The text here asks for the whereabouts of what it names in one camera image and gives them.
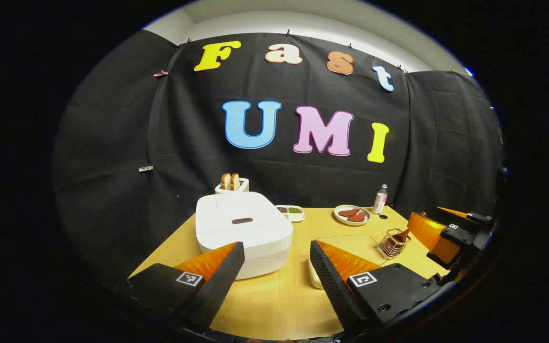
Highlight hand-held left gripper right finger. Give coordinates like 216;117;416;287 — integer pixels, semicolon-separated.
309;240;442;336

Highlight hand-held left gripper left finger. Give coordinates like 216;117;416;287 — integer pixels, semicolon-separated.
124;242;245;334

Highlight wire chopstick holder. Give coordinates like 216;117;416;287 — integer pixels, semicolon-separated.
379;228;412;259

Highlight clear rice container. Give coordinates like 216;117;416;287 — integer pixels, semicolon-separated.
309;234;388;289

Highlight white rice cooker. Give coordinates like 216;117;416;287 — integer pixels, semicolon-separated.
195;192;294;280

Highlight clear bottle with pink label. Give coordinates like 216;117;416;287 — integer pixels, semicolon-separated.
373;184;388;215

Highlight white round plate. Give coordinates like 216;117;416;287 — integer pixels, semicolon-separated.
334;204;371;226

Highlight white divided bean dish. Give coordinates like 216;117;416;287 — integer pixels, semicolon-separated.
275;205;305;223

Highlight white toaster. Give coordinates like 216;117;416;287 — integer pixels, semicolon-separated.
214;177;250;195

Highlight black backdrop cloth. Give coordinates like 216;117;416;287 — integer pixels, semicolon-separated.
53;30;504;286

